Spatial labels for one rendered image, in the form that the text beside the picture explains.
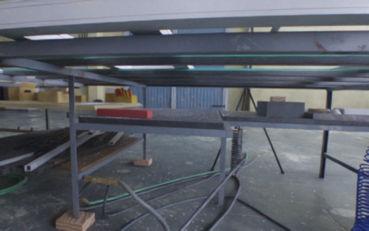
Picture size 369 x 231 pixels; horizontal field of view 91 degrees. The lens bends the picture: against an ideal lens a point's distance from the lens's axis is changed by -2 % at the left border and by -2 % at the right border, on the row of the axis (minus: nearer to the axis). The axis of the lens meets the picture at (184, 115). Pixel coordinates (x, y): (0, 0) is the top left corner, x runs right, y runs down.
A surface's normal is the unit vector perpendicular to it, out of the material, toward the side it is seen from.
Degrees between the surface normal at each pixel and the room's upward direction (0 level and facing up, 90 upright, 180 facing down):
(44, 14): 90
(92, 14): 90
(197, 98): 90
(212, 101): 90
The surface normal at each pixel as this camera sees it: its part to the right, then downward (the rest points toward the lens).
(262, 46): -0.15, 0.08
